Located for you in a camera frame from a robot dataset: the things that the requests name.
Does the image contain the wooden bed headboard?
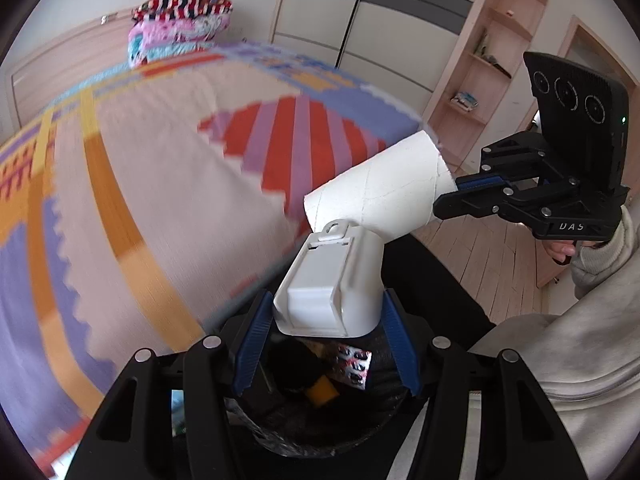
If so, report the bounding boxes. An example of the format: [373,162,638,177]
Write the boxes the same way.
[5,10,138,133]

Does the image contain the white plastic device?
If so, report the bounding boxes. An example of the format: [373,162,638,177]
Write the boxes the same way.
[272,219,385,338]

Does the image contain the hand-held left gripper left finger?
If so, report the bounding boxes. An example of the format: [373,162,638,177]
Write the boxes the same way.
[65,290,273,480]

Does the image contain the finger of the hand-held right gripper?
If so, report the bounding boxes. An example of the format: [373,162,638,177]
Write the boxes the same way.
[432,180,583,221]
[454,132,546,192]

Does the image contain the red and silver blister pack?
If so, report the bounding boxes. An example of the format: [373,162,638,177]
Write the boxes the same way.
[327,344,373,391]

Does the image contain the wooden shelf unit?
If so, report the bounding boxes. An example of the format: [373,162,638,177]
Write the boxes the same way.
[425,0,558,166]

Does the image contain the striped folded quilt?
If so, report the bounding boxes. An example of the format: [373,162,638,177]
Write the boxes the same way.
[132,0,234,22]

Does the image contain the person's black trousers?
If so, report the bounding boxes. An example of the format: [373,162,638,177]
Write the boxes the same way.
[380,232,498,356]

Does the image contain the yellow item in bin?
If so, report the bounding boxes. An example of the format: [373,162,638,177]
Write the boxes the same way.
[306,377,338,406]

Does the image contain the white toilet paper roll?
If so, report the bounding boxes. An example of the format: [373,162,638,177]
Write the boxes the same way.
[303,130,457,241]

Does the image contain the pink floral folded quilt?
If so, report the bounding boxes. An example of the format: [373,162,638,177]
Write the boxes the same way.
[126,12,232,68]

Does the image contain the white and grey wardrobe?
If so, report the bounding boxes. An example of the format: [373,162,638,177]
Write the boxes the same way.
[272,0,473,96]

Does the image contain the person's right hand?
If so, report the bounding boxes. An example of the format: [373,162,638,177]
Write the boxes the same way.
[542,240,583,266]

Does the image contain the person's light grey sweatshirt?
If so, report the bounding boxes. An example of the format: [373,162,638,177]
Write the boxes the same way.
[467,270,640,480]

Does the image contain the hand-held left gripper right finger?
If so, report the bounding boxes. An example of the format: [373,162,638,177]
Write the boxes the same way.
[382,290,588,480]

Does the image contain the bed with patterned blanket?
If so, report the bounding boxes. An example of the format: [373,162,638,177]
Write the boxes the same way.
[0,40,426,480]

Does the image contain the trash bin with black bag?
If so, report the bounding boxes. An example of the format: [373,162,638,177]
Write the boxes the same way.
[222,332,418,461]

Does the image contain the person's right forearm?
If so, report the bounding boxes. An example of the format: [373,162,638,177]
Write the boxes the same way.
[567,205,640,301]

